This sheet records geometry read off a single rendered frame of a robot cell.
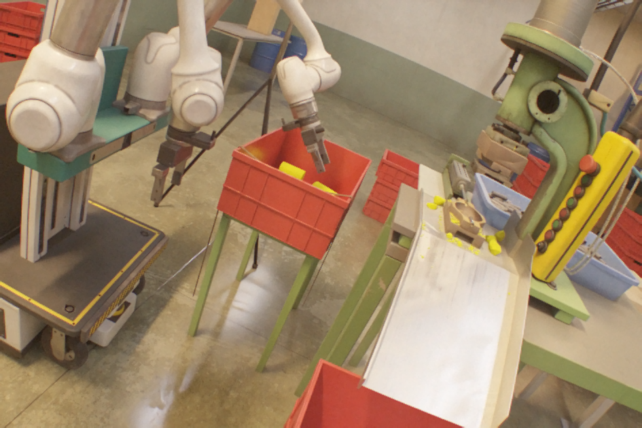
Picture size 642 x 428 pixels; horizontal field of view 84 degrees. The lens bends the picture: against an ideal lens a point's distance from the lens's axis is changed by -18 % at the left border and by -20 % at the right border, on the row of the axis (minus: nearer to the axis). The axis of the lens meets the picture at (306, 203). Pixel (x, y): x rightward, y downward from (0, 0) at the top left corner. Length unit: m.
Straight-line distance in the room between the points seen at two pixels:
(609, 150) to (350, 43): 8.51
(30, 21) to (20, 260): 2.46
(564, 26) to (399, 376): 0.76
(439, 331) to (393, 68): 8.54
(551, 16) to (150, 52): 1.16
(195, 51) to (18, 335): 1.08
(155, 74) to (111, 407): 1.13
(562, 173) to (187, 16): 0.87
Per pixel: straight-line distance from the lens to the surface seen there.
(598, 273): 1.41
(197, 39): 0.90
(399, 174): 3.52
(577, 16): 1.00
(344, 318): 1.51
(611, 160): 1.02
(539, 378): 2.55
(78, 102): 0.88
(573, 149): 1.05
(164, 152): 1.08
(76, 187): 1.66
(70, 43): 0.88
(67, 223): 1.76
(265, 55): 8.76
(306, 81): 1.46
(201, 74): 0.88
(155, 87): 1.49
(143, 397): 1.62
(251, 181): 1.40
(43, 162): 1.14
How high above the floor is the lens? 1.31
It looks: 23 degrees down
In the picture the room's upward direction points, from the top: 22 degrees clockwise
